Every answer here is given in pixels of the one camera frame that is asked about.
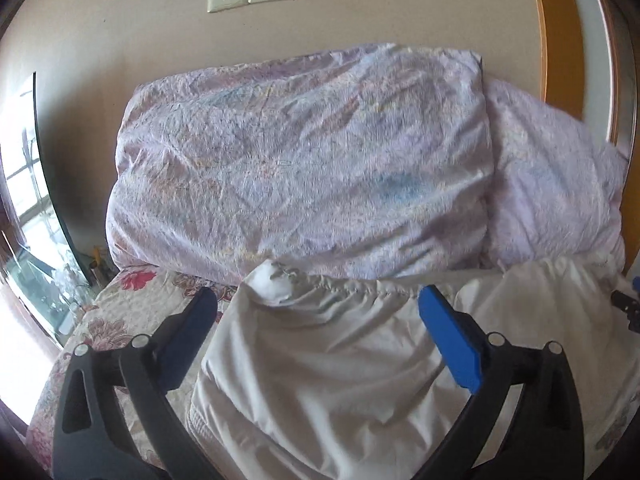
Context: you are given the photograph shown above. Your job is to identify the beige quilted down jacket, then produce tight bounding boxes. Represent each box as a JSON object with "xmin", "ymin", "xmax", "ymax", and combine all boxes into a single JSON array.
[{"xmin": 186, "ymin": 258, "xmax": 639, "ymax": 479}]

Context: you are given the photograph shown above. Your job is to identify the lilac pillow on right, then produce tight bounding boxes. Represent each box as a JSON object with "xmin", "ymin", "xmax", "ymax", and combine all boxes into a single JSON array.
[{"xmin": 482, "ymin": 78, "xmax": 627, "ymax": 270}]

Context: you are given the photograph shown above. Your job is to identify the cluttered items beside bed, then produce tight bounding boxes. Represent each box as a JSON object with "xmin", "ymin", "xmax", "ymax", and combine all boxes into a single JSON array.
[{"xmin": 53, "ymin": 245, "xmax": 117, "ymax": 323}]

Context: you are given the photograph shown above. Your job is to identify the large lilac folded duvet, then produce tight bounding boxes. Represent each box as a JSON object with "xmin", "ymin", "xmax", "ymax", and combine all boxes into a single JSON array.
[{"xmin": 105, "ymin": 44, "xmax": 495, "ymax": 284}]

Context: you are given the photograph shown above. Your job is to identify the window with dark frame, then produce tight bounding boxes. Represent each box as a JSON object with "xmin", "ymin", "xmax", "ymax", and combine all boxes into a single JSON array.
[{"xmin": 1, "ymin": 75, "xmax": 79, "ymax": 341}]

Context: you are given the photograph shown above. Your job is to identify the orange wooden wardrobe frame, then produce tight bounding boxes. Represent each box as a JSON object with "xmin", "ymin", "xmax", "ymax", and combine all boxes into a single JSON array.
[{"xmin": 524, "ymin": 0, "xmax": 640, "ymax": 162}]

